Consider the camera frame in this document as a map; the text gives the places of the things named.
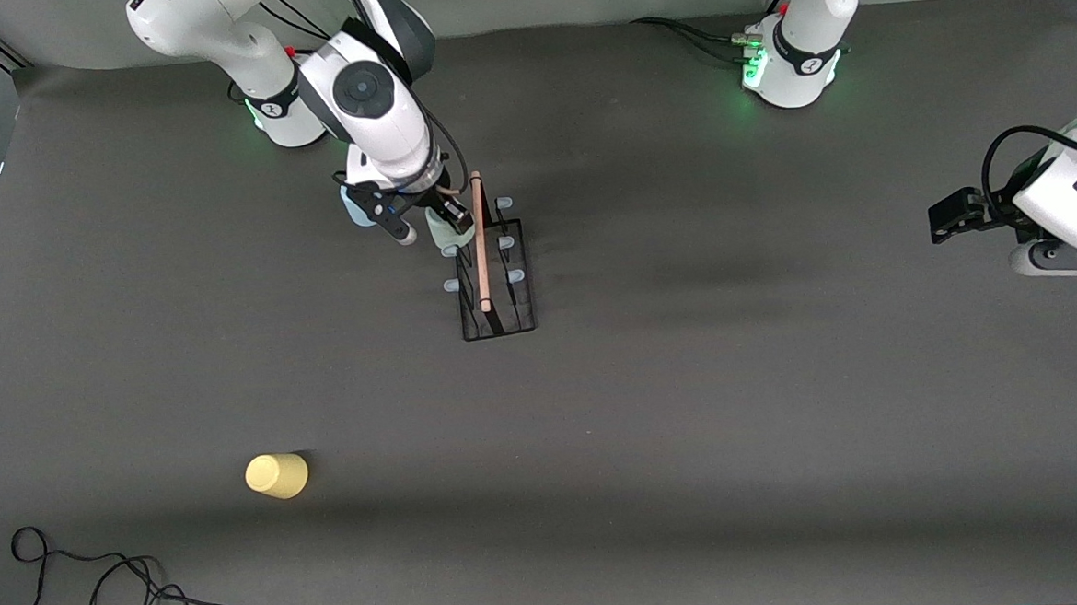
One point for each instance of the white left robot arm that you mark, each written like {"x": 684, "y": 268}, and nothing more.
{"x": 810, "y": 39}

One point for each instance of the light blue plastic cup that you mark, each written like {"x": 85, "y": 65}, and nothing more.
{"x": 355, "y": 216}

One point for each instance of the pale green plastic cup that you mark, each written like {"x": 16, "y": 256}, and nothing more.
{"x": 438, "y": 240}

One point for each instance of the yellow plastic cup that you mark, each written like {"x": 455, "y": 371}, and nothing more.
{"x": 276, "y": 476}

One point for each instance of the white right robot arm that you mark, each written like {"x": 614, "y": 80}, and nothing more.
{"x": 372, "y": 118}

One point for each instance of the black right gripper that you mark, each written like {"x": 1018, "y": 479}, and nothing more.
{"x": 429, "y": 200}

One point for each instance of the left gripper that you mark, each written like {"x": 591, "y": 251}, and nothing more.
{"x": 997, "y": 206}

